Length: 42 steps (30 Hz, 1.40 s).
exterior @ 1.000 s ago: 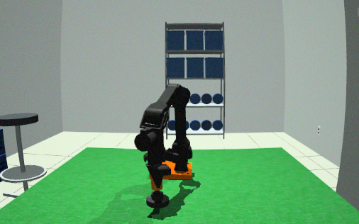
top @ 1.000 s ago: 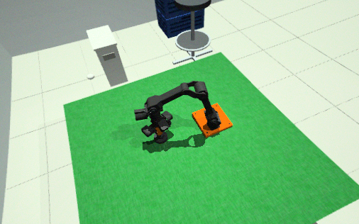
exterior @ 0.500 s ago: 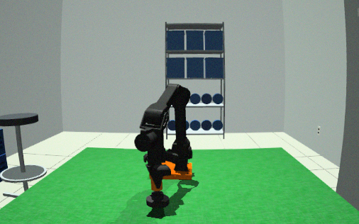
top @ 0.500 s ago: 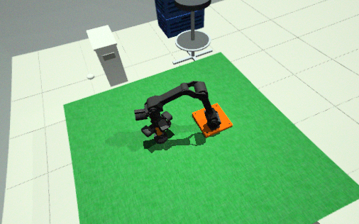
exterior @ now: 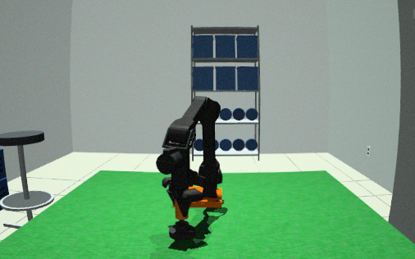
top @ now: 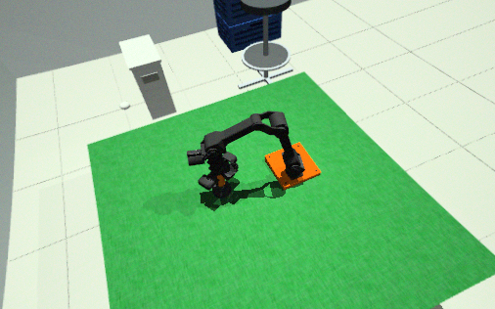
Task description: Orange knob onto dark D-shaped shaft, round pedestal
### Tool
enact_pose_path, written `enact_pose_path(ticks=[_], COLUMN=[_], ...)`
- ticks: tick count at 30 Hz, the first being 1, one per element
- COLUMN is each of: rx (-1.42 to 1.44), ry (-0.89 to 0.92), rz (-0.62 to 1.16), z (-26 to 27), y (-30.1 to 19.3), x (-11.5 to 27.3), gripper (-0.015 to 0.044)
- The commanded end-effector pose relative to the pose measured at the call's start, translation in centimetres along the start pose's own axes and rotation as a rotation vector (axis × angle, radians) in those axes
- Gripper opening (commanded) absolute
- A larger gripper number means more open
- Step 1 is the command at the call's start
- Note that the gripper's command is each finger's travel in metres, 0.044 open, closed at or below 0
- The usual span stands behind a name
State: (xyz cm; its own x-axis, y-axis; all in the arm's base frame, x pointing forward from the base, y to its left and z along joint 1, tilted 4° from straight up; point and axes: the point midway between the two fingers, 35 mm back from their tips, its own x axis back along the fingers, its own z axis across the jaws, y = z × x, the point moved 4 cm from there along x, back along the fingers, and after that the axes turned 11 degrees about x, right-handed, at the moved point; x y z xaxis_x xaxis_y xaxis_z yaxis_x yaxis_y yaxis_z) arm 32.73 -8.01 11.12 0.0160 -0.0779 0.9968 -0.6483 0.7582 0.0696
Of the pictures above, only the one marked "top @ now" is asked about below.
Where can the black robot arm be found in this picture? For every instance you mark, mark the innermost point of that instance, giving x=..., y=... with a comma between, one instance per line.
x=214, y=144

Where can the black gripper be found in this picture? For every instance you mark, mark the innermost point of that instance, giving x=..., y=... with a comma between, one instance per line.
x=208, y=181

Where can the orange knob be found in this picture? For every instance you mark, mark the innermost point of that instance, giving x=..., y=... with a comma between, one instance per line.
x=222, y=180

